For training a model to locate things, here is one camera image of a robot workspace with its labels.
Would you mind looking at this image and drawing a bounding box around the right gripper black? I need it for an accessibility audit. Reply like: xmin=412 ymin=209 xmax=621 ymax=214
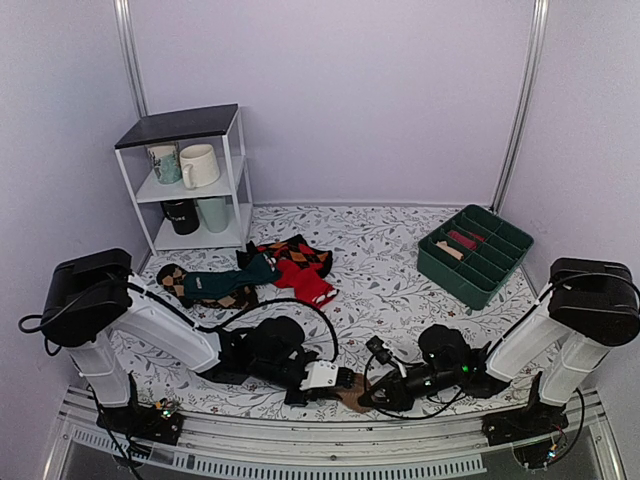
xmin=361 ymin=366 xmax=462 ymax=414

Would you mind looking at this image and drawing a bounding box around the tan ribbed sock brown cuff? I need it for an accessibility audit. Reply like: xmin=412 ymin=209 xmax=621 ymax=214
xmin=334 ymin=373 xmax=373 ymax=414

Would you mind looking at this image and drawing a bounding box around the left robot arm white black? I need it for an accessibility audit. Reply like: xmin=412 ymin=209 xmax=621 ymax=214
xmin=18 ymin=248 xmax=372 ymax=434

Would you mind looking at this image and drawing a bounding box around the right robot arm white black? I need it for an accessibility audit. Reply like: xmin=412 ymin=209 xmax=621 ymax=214
xmin=359 ymin=258 xmax=639 ymax=436

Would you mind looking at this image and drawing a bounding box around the floral patterned table mat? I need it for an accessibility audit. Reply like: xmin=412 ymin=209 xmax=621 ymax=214
xmin=111 ymin=205 xmax=534 ymax=422

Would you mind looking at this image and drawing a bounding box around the red sock white trim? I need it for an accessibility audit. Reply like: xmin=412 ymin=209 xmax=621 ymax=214
xmin=274 ymin=259 xmax=339 ymax=308

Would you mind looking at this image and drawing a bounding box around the argyle brown orange sock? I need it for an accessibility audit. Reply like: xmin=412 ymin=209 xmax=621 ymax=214
xmin=257 ymin=234 xmax=333 ymax=278

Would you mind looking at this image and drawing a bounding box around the black sock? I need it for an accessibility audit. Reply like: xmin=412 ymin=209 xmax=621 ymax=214
xmin=236 ymin=241 xmax=260 ymax=270

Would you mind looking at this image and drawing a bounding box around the rolled beige sock in box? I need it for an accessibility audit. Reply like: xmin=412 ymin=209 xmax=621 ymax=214
xmin=436 ymin=241 xmax=464 ymax=261

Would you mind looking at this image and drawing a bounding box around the green divided storage box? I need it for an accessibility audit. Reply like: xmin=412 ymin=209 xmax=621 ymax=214
xmin=417 ymin=204 xmax=534 ymax=310

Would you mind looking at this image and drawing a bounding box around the dark teal sock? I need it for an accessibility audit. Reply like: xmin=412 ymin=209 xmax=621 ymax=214
xmin=183 ymin=254 xmax=280 ymax=300

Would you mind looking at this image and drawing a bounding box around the rolled red sock in box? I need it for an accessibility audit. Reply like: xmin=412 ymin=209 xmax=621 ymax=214
xmin=447 ymin=230 xmax=484 ymax=251

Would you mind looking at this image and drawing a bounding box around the argyle sock brown beige left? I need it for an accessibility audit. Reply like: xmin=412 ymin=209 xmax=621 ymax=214
xmin=156 ymin=264 xmax=258 ymax=310

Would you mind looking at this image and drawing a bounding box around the pale green mug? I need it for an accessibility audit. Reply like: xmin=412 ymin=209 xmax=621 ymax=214
xmin=197 ymin=197 xmax=228 ymax=233

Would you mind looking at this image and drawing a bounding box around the black mug white text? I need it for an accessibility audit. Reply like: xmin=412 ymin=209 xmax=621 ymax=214
xmin=161 ymin=199 xmax=200 ymax=236

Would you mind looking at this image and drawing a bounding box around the cream ceramic mug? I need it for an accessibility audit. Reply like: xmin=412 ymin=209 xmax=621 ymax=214
xmin=179 ymin=144 xmax=220 ymax=190

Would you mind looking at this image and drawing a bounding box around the white metal shelf black top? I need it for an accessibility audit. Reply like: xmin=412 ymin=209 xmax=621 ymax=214
xmin=114 ymin=104 xmax=253 ymax=255

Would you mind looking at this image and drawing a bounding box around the teal patterned mug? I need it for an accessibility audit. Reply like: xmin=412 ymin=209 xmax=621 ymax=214
xmin=146 ymin=142 xmax=182 ymax=185

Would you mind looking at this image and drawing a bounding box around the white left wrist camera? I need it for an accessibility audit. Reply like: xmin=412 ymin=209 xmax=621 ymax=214
xmin=299 ymin=360 xmax=339 ymax=391

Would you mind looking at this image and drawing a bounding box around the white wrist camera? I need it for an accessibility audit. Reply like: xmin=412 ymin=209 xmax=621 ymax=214
xmin=299 ymin=360 xmax=339 ymax=391
xmin=365 ymin=336 xmax=407 ymax=378

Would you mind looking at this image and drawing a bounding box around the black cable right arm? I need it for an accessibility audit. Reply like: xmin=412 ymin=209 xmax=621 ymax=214
xmin=362 ymin=352 xmax=469 ymax=420

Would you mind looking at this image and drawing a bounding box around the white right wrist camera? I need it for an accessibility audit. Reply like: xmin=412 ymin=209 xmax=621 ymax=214
xmin=365 ymin=336 xmax=407 ymax=378

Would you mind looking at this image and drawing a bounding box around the aluminium front rail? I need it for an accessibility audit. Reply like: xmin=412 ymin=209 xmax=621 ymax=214
xmin=42 ymin=387 xmax=626 ymax=480

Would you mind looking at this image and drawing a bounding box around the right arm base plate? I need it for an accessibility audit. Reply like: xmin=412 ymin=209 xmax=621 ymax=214
xmin=482 ymin=376 xmax=569 ymax=470

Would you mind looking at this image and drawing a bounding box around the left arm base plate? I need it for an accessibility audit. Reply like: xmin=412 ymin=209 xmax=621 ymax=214
xmin=97 ymin=374 xmax=184 ymax=446

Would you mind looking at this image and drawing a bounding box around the black cable left base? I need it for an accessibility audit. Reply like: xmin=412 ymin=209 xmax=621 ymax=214
xmin=89 ymin=394 xmax=151 ymax=480

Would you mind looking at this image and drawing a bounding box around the right aluminium corner post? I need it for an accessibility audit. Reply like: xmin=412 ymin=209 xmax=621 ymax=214
xmin=490 ymin=0 xmax=550 ymax=214

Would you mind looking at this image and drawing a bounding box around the aluminium corner post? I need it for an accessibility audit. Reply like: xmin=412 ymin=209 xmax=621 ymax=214
xmin=113 ymin=0 xmax=148 ymax=118
xmin=490 ymin=0 xmax=550 ymax=214

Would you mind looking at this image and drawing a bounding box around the left aluminium corner post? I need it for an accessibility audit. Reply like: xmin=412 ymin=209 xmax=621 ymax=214
xmin=113 ymin=0 xmax=148 ymax=118

